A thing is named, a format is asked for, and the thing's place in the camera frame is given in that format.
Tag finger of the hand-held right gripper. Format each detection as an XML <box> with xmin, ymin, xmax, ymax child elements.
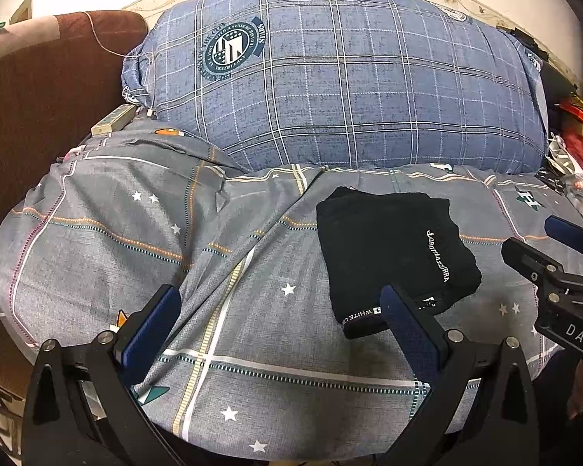
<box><xmin>501</xmin><ymin>237</ymin><xmax>571</xmax><ymax>302</ymax></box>
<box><xmin>544</xmin><ymin>215</ymin><xmax>583</xmax><ymax>280</ymax></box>

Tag person's right forearm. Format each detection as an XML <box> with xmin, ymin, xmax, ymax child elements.
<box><xmin>539</xmin><ymin>349</ymin><xmax>583</xmax><ymax>447</ymax></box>

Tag brown headboard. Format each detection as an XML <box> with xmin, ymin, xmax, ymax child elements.
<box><xmin>0</xmin><ymin>10</ymin><xmax>149</xmax><ymax>379</ymax></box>

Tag dark cloth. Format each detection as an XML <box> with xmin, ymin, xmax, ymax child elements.
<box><xmin>496</xmin><ymin>24</ymin><xmax>579</xmax><ymax>108</ymax></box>

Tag white cable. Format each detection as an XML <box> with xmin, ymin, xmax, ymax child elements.
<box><xmin>80</xmin><ymin>10</ymin><xmax>156</xmax><ymax>117</ymax></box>

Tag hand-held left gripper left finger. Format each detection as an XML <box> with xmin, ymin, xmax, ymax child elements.
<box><xmin>22</xmin><ymin>284</ymin><xmax>183</xmax><ymax>466</ymax></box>

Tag black pants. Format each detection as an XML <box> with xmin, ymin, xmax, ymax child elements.
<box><xmin>316</xmin><ymin>186</ymin><xmax>483</xmax><ymax>341</ymax></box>

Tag beige power strip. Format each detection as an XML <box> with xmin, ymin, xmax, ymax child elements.
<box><xmin>91</xmin><ymin>104</ymin><xmax>137</xmax><ymax>136</ymax></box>

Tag blue plaid pillow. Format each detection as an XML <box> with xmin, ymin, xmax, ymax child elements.
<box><xmin>120</xmin><ymin>0</ymin><xmax>550</xmax><ymax>176</ymax></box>

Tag grey star-print bedsheet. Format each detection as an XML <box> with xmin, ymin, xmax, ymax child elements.
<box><xmin>0</xmin><ymin>119</ymin><xmax>583</xmax><ymax>462</ymax></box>

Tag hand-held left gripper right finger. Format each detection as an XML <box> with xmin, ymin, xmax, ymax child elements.
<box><xmin>379</xmin><ymin>285</ymin><xmax>540</xmax><ymax>466</ymax></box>

